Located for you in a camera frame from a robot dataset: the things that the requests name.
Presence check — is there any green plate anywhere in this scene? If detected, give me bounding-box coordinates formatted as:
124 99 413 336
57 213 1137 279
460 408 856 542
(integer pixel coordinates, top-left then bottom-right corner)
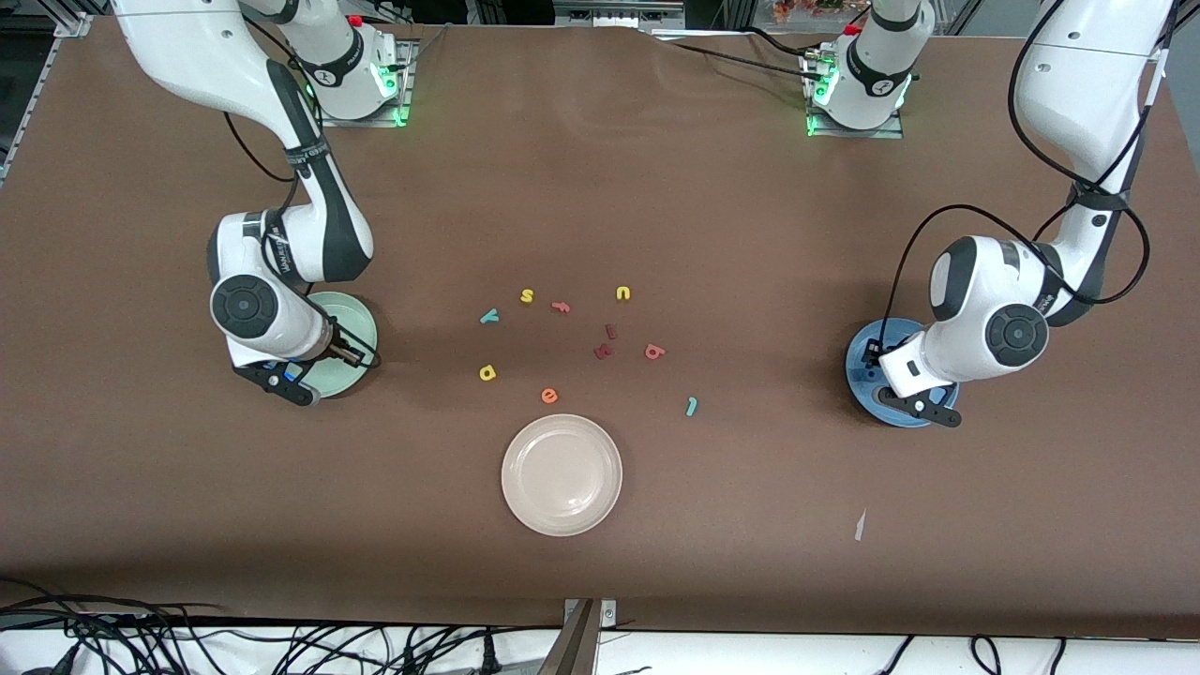
305 291 379 400

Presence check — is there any orange flower decoration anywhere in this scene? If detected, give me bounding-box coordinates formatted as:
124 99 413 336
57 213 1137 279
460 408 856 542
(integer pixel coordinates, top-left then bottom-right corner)
771 0 873 23

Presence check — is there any blue plate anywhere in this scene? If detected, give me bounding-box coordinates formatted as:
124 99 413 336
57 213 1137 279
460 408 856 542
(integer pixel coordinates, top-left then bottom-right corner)
845 318 961 429

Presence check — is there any brown table cover sheet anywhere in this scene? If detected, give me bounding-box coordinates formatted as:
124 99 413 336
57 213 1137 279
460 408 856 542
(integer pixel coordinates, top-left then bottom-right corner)
0 17 1200 640

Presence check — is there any aluminium profile bar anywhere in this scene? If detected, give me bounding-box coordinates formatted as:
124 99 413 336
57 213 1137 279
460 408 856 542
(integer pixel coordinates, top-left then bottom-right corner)
536 600 601 675

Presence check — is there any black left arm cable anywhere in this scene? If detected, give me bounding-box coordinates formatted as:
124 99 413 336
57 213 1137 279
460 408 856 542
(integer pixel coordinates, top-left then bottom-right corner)
886 0 1178 353

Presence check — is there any beige plate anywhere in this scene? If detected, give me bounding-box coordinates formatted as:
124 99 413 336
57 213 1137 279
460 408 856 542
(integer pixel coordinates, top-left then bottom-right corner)
501 413 623 537

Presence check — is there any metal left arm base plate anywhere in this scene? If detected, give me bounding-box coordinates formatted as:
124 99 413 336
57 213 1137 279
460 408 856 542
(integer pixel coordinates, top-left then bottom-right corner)
804 52 907 141

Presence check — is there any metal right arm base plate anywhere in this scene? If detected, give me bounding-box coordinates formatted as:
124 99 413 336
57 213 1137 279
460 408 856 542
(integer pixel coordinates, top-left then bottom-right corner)
311 39 420 128

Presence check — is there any grey metal equipment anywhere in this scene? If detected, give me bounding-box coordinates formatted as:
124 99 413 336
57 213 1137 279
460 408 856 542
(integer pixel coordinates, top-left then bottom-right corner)
547 0 690 31

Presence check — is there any aluminium table edge rail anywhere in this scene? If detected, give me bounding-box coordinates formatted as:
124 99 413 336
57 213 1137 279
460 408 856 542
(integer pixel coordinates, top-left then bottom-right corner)
0 11 95 184

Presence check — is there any black base supply cable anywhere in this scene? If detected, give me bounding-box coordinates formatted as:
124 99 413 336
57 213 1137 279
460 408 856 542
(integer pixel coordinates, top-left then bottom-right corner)
656 28 826 85

